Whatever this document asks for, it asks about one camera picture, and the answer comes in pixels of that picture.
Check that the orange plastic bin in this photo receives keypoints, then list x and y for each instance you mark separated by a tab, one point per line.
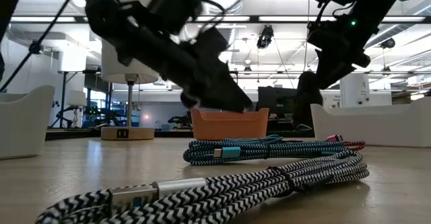
229	124

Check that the white shade wooden base lamp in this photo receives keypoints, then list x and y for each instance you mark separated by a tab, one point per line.
114	69

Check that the purple tool on table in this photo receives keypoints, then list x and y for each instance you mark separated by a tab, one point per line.
353	145

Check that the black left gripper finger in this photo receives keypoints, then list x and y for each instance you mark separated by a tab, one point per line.
229	96
193	99

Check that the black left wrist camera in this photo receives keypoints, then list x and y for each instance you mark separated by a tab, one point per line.
175	5

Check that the small white shade lamp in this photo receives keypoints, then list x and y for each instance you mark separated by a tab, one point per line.
76	98

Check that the black computer monitor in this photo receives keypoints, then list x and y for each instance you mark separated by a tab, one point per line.
274	99

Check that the white shade floor lamp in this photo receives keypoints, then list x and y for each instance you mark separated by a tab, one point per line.
72	61

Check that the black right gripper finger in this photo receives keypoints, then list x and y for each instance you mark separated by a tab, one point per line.
331	71

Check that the black overhead camera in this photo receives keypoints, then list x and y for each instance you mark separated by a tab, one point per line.
265	37

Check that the thin black support rod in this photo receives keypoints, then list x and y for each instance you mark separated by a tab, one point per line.
35	47

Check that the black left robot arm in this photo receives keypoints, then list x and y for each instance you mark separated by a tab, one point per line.
101	2

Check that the white plastic bin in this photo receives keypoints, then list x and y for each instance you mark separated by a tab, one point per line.
370	126
23	123

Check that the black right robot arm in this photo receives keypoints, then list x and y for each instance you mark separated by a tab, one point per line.
370	2

